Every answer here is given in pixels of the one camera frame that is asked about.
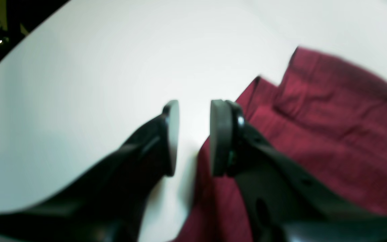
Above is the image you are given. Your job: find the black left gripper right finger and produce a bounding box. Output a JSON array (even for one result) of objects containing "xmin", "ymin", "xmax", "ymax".
[{"xmin": 209, "ymin": 99, "xmax": 387, "ymax": 242}]

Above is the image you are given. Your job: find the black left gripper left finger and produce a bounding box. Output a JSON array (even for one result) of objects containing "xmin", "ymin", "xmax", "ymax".
[{"xmin": 0, "ymin": 100, "xmax": 179, "ymax": 242}]

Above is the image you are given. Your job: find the dark red t-shirt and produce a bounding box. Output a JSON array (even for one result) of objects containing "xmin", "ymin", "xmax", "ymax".
[{"xmin": 174, "ymin": 47, "xmax": 387, "ymax": 242}]

